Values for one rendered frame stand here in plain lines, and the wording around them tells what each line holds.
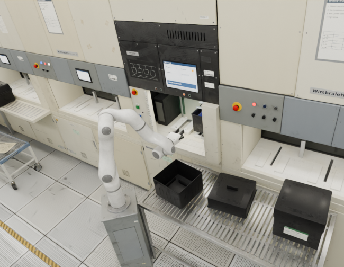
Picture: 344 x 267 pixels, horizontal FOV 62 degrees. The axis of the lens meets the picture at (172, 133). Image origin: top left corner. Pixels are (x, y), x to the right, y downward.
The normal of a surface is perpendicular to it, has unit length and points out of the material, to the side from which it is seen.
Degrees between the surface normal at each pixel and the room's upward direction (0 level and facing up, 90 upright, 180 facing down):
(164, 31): 90
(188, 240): 0
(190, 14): 92
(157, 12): 93
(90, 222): 0
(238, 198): 0
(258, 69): 90
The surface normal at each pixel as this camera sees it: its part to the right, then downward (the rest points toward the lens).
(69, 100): 0.82, 0.24
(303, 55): -0.56, 0.53
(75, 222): -0.12, -0.81
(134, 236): 0.18, 0.54
